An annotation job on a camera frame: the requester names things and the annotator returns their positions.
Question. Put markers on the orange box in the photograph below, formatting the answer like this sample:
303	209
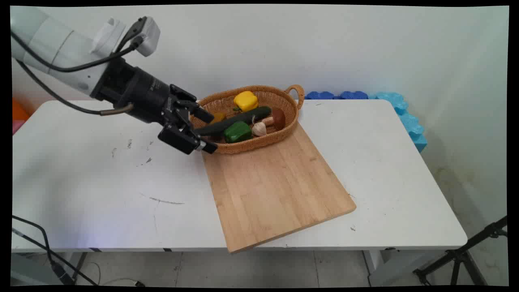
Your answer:
19	110

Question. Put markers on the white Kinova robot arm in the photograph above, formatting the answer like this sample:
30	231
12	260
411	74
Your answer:
48	40

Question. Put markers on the yellow bell pepper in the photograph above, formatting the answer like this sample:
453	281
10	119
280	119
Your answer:
245	100

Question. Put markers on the dark blue foam mat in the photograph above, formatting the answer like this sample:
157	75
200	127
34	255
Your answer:
336	95

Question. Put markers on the light blue foam mat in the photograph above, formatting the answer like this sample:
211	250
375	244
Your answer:
409	121

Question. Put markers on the pink box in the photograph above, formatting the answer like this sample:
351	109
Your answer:
17	126

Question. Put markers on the white table leg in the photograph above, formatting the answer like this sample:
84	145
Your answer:
389	267

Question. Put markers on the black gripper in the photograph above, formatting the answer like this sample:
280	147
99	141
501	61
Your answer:
142	95

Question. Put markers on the woven wicker basket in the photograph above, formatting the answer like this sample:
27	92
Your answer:
279	129

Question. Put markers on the small orange vegetable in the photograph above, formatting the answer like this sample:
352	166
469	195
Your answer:
217	117

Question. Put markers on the green bell pepper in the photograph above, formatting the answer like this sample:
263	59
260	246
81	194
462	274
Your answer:
237	132

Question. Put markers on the wooden cutting board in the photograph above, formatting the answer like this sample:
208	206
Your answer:
275	190

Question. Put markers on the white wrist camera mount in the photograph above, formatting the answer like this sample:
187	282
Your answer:
107	36

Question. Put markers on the black tripod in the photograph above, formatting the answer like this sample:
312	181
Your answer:
458	255

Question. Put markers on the dark green cucumber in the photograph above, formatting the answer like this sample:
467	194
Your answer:
239	119

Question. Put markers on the white garlic bulb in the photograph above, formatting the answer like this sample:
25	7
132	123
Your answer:
259	128

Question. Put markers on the brown mushroom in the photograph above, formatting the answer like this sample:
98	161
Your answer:
277	117

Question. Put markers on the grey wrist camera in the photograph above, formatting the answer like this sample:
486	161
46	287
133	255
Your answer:
148	36

